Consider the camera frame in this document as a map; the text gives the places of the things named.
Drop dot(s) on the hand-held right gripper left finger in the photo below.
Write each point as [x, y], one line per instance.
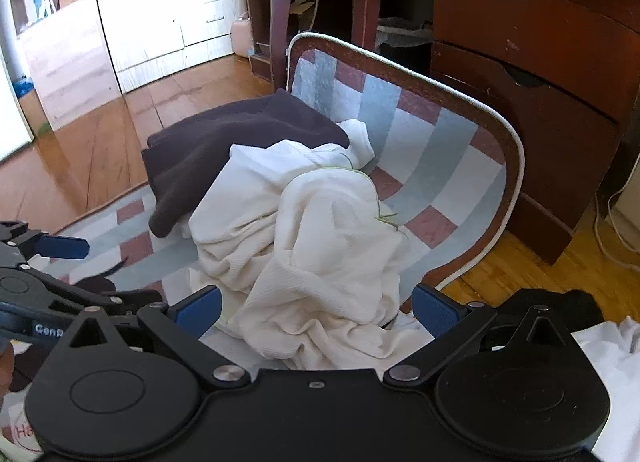
[200, 309]

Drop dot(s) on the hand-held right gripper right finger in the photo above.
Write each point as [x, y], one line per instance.
[437, 312]

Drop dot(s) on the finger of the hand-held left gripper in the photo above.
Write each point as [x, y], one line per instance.
[62, 246]
[115, 303]

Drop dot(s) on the white pajama shirt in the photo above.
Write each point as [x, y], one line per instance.
[310, 242]

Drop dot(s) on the black cloth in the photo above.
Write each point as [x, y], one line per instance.
[575, 304]

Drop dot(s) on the checkered mat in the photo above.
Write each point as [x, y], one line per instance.
[440, 162]

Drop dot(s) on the blue bag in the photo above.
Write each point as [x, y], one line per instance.
[23, 87]

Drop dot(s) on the dark brown garment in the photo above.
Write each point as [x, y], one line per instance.
[210, 142]

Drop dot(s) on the beige shelf unit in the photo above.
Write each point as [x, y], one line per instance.
[65, 57]

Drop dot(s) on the white cloth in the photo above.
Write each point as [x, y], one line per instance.
[615, 382]

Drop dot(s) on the grey pole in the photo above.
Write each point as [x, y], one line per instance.
[9, 42]

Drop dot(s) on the pink plastic container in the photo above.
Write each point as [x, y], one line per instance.
[241, 37]

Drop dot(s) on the brown wooden dresser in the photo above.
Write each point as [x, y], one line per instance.
[525, 42]

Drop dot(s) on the wooden chair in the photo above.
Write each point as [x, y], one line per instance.
[277, 17]

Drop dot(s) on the dark wooden shelf unit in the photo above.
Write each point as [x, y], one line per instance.
[250, 2]

